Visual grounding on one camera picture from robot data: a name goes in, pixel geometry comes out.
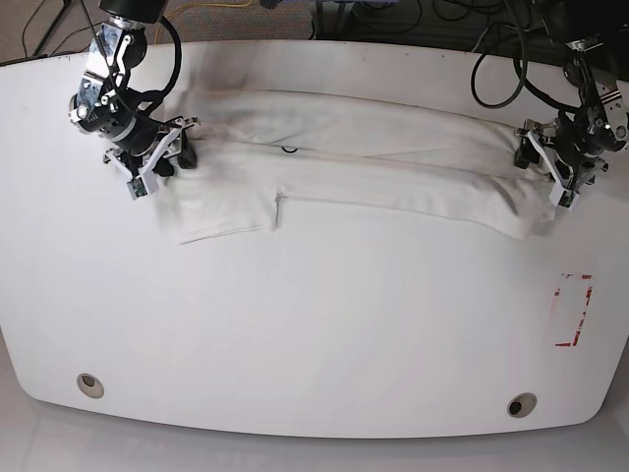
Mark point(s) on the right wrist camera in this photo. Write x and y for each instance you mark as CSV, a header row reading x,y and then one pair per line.
x,y
142,186

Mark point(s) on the table grommet hole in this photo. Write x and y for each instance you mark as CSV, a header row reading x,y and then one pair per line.
x,y
90,386
522,405

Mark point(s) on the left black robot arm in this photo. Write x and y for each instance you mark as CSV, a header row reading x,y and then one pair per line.
x,y
591,36

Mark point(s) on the left table grommet hole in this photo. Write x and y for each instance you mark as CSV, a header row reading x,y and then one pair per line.
x,y
90,386

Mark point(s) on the right table grommet hole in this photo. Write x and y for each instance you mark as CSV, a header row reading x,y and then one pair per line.
x,y
522,405

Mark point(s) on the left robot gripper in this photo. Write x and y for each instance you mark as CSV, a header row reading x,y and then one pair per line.
x,y
555,147

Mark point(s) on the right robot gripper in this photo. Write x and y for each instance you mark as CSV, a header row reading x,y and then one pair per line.
x,y
152,149

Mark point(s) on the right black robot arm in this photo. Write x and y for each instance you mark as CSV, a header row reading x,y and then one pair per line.
x,y
105,104

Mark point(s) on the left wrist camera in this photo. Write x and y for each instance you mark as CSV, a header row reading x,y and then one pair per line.
x,y
562,197

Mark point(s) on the white printed t-shirt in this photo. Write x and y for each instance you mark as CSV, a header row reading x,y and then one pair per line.
x,y
258,149

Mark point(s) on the red tape rectangle marking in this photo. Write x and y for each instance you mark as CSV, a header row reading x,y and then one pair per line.
x,y
569,308

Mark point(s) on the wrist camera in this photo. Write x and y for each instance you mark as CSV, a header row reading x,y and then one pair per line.
x,y
562,197
142,186

